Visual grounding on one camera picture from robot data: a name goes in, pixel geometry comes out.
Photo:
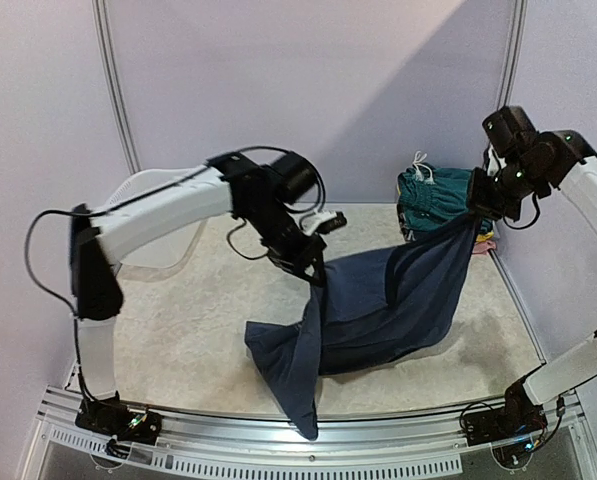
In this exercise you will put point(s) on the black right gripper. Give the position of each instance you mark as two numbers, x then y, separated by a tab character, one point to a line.
481	195

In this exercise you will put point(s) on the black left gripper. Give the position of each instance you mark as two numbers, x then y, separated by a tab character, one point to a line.
299	261

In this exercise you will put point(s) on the navy blue garment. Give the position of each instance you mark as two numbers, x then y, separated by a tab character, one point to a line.
376	307

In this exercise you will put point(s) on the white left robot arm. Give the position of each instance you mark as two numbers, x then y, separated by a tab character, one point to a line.
229	183

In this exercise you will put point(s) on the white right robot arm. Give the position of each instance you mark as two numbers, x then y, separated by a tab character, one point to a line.
543	192

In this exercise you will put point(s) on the white plastic laundry basket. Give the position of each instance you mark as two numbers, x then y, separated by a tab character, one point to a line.
169	250

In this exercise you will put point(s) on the pink folded garment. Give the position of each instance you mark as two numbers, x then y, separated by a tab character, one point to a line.
484	247

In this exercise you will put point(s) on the black white patterned garment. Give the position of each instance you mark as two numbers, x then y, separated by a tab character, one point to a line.
407	233

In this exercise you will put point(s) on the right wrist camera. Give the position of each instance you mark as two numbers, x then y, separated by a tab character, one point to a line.
509	130

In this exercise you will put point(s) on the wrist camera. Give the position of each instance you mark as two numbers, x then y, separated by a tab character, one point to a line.
296	177
509	130

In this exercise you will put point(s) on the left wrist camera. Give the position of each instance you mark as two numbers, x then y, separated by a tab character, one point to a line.
296	177

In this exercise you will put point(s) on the right aluminium frame post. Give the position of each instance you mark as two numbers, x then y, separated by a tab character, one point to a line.
512	52

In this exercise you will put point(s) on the aluminium frame post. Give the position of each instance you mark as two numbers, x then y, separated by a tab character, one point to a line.
512	52
104	34

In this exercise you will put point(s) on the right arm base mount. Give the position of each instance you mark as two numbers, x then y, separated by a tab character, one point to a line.
519	419

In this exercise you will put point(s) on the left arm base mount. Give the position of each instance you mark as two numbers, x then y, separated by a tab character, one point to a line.
121	424

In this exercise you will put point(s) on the left aluminium frame post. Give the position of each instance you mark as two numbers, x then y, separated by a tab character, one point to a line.
104	34

